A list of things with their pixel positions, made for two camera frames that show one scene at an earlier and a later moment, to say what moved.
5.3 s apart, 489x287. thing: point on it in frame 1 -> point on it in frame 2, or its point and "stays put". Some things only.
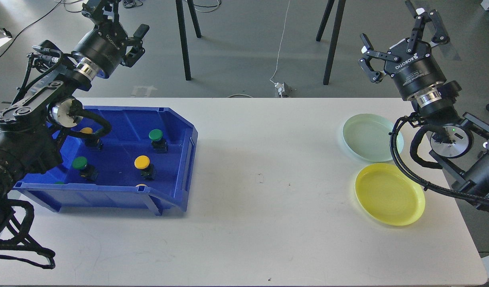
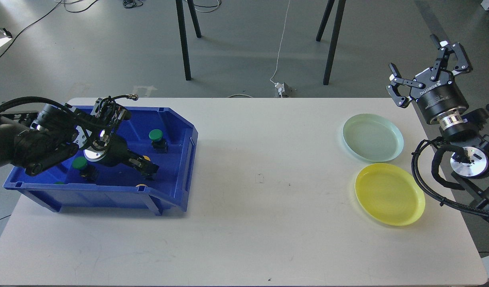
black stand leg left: [179, 6] stays put
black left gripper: [103, 47] -> [113, 151]
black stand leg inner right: [330, 3] stays put
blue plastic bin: [145, 158] stays put
